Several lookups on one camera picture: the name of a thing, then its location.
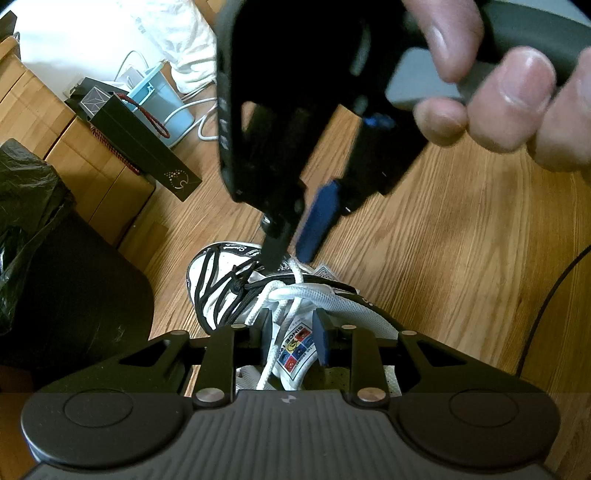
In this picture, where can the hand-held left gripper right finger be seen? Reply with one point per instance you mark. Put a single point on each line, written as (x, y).
(321, 337)

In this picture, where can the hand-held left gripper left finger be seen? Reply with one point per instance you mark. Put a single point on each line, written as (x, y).
(265, 337)

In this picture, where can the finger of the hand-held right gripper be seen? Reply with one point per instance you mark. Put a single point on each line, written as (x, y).
(274, 244)
(316, 221)

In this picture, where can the white and black sneaker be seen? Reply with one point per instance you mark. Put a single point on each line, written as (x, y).
(351, 309)

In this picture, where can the white shoelace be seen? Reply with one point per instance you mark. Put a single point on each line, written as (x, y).
(282, 291)

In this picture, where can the person's right hand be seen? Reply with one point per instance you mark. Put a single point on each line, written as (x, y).
(508, 101)

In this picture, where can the white plastic bag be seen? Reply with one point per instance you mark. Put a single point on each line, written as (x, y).
(184, 41)

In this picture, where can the light blue plastic bin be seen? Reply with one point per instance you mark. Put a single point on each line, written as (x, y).
(171, 110)

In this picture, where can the white power adapter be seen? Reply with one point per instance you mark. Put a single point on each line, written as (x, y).
(131, 74)

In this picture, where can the black trash bin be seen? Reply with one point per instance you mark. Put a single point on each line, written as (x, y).
(92, 286)

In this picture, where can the plain black paper bag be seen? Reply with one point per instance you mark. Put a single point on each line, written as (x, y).
(90, 99)

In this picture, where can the wooden nightstand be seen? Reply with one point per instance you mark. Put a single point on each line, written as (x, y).
(92, 170)

